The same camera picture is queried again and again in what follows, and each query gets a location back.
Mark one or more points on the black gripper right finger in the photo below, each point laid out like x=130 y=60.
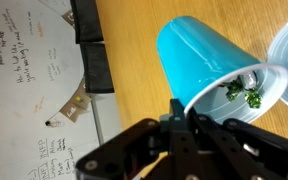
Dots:
x=250 y=156

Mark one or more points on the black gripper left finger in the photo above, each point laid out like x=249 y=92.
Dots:
x=130 y=150

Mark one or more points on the green foil candy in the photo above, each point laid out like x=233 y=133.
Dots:
x=253 y=98

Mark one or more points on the green broccoli piece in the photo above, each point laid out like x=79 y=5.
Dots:
x=234 y=90

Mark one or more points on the brown pennant with yellow dot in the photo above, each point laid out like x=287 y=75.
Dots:
x=81 y=99

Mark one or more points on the brown paper pennant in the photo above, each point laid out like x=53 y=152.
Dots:
x=68 y=18
x=70 y=113
x=82 y=85

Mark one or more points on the silver foil candy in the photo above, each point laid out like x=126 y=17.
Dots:
x=249 y=80

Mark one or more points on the black round magnet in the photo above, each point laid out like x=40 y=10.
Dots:
x=47 y=123

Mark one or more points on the white wall whiteboard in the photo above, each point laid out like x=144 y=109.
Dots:
x=24 y=83

